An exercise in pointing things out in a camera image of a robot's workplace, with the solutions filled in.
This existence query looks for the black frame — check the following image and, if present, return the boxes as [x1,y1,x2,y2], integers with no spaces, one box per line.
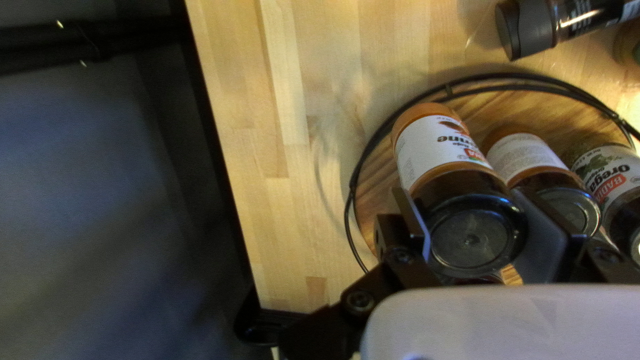
[0,0,303,348]

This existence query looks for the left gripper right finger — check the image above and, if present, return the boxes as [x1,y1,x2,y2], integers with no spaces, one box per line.
[510,187,640,285]

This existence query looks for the spice jar black lid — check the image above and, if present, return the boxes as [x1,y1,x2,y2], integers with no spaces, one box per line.
[390,101,530,281]
[494,0,640,62]
[567,142,640,266]
[482,126,602,240]

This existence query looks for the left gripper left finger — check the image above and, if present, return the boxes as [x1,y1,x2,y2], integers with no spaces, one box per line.
[279,186,443,360]

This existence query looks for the round black wire rack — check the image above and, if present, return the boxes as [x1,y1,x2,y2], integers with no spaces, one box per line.
[343,71,640,287]

